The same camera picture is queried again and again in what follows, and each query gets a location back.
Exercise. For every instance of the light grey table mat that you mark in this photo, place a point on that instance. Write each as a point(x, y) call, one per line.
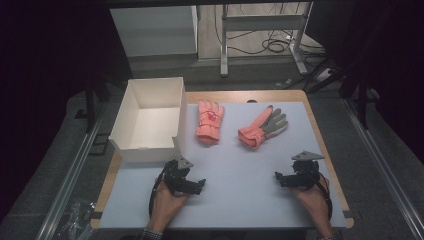
point(233, 186)

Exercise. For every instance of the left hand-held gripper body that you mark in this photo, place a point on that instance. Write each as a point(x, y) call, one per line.
point(175, 175)

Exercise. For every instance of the white metal desk frame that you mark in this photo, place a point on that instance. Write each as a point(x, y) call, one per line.
point(263, 22)

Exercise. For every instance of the black floor bracket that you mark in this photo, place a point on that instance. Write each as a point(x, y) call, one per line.
point(99, 144)

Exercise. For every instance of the dark curtain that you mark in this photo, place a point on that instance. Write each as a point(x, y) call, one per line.
point(393, 66)
point(40, 83)

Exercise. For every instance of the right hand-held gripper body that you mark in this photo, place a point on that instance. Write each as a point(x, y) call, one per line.
point(306, 171)

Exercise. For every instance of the white box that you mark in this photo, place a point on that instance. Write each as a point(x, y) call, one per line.
point(156, 123)

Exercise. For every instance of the clear plastic bag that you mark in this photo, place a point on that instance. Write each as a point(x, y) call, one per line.
point(78, 218)

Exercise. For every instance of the pink and grey glove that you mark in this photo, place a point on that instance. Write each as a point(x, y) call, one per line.
point(258, 130)

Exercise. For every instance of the white power strip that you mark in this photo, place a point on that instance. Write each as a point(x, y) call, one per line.
point(323, 75)

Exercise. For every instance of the white cabinet panel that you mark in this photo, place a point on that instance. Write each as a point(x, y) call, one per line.
point(153, 31)

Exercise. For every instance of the person's right hand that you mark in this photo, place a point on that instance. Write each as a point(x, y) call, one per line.
point(316, 203)

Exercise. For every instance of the black metal stand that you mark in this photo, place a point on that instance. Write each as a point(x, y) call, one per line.
point(361, 106)
point(90, 106)

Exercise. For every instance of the person's left hand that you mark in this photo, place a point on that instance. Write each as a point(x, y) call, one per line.
point(165, 208)

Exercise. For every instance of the metal floor rail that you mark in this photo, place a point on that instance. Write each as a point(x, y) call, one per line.
point(70, 180)
point(383, 166)

